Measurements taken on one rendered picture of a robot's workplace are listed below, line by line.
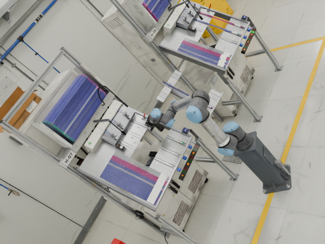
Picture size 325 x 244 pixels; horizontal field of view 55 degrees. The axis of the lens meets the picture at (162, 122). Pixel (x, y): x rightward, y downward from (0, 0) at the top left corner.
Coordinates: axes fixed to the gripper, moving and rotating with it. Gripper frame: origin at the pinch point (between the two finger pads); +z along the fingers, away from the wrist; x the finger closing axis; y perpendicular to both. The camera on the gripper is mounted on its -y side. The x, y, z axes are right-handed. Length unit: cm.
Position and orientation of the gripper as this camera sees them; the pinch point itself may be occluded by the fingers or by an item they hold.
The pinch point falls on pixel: (152, 129)
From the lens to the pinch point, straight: 270.9
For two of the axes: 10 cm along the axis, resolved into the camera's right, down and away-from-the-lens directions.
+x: -4.5, 8.0, -4.0
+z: -1.6, 3.7, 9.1
